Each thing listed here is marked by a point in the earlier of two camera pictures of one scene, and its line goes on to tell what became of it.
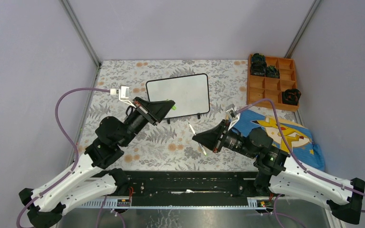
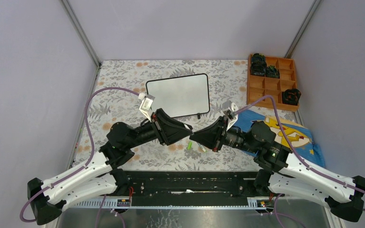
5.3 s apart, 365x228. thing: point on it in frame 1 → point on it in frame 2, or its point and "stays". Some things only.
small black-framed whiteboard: x=190 y=94 stays
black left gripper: x=155 y=111 → x=168 y=129
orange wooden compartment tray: x=261 y=87 stays
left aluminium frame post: x=81 y=32 stays
